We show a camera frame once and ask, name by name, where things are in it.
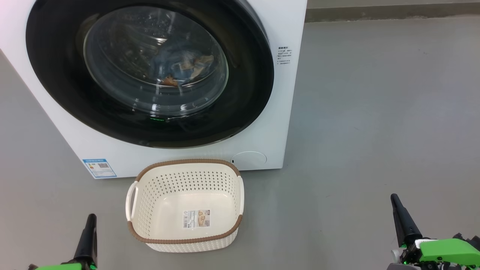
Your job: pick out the round white filter cover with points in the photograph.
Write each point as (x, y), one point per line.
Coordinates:
(249, 160)

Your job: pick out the blue cartoon garment cream lining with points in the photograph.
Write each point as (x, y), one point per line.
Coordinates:
(202, 62)

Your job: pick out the blue energy label sticker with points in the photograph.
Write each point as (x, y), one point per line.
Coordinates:
(99, 168)

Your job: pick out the small black text label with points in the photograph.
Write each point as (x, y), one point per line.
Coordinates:
(284, 55)

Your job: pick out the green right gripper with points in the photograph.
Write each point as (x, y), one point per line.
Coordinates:
(446, 250)

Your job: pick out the black round glass washer door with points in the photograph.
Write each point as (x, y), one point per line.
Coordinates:
(56, 75)

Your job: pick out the white front-load washing machine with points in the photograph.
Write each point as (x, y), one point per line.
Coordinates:
(277, 112)

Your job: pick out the stainless steel washing machine drum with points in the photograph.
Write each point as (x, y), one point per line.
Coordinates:
(123, 41)

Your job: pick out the white perforated basket brown rim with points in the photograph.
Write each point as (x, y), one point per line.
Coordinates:
(187, 243)

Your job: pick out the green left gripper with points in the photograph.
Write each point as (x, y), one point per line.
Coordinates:
(56, 267)

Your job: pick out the paper basket label sticker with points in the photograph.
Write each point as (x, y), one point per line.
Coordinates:
(196, 218)

